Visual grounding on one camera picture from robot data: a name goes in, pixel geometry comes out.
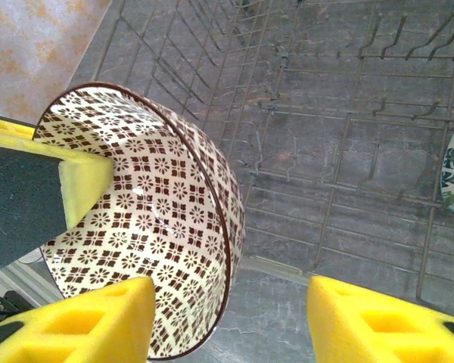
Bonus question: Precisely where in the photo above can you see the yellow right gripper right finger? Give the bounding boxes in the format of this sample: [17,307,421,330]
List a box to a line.
[306,275,454,363]

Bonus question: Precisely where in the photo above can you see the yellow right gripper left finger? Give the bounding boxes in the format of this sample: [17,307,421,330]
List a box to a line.
[0,275,155,363]

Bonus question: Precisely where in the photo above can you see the red-brown floral check bowl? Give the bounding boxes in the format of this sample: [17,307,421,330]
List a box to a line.
[33,82,247,360]

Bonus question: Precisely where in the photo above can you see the grey wire dish rack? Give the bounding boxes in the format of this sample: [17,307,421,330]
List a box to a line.
[92,0,454,303]

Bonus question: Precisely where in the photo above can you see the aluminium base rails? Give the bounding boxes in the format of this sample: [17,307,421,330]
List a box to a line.
[0,256,64,322]

